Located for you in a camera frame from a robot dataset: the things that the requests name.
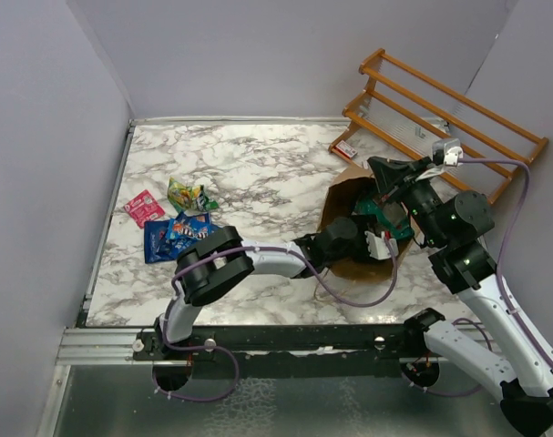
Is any green snack packet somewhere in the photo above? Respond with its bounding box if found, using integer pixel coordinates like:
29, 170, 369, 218
353, 192, 415, 241

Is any blue Burts chips bag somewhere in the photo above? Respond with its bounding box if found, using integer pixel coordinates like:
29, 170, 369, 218
143, 220, 174, 264

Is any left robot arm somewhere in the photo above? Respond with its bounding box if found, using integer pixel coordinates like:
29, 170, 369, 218
154, 217, 397, 360

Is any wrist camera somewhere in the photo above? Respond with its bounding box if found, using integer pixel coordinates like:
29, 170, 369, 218
416, 137, 464, 181
364, 231, 399, 260

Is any yellow green candy packet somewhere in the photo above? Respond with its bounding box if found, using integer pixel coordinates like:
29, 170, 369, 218
167, 178, 219, 212

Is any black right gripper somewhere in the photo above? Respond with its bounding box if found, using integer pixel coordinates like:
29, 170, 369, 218
369, 155, 447, 246

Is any blue M&Ms candy packet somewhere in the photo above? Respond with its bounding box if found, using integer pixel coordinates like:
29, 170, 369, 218
166, 212, 211, 240

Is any small red white box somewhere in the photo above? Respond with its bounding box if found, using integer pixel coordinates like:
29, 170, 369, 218
333, 140, 357, 160

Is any purple cable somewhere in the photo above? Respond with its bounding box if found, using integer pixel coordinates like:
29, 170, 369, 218
407, 157, 553, 397
150, 231, 399, 401

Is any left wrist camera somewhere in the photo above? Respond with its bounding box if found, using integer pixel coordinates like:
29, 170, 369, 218
364, 231, 399, 260

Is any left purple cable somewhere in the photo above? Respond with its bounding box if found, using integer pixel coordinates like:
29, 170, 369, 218
150, 231, 399, 401

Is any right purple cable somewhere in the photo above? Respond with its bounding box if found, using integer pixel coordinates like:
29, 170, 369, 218
407, 157, 553, 397

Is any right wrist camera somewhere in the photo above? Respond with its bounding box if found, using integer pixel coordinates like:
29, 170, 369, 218
416, 137, 464, 181

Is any brown paper bag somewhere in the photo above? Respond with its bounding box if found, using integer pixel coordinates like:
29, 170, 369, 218
317, 164, 419, 309

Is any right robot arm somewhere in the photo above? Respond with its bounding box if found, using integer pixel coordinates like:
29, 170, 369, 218
368, 157, 553, 436

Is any red snack packet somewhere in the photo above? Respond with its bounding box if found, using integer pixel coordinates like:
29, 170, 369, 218
124, 189, 165, 229

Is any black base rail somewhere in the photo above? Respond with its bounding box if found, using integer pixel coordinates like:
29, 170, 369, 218
133, 315, 437, 379

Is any blue salt vinegar chips bag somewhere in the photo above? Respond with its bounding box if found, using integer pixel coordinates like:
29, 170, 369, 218
166, 224, 220, 255

